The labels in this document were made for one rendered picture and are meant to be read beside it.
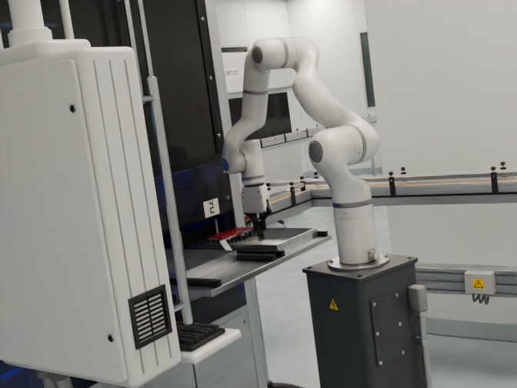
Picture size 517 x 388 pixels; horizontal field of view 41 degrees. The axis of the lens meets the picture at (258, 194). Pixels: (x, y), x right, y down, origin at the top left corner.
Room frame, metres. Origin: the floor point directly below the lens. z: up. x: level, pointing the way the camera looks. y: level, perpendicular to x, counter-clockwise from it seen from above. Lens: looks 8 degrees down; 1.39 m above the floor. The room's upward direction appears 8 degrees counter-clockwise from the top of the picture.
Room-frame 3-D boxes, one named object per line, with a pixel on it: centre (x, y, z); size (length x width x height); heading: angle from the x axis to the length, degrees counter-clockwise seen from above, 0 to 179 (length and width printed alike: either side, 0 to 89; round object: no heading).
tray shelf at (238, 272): (2.34, 0.15, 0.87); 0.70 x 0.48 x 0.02; 144
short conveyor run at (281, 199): (3.11, 0.00, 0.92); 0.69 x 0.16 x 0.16; 144
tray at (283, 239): (2.46, 0.02, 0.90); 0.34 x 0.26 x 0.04; 54
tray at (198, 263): (2.25, 0.31, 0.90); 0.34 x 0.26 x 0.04; 54
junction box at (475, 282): (2.89, -0.89, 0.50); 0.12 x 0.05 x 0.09; 54
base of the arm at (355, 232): (2.09, -0.28, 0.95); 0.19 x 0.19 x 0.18
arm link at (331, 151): (2.07, -0.25, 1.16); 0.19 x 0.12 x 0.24; 124
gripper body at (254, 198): (2.52, 0.01, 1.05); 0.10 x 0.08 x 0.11; 54
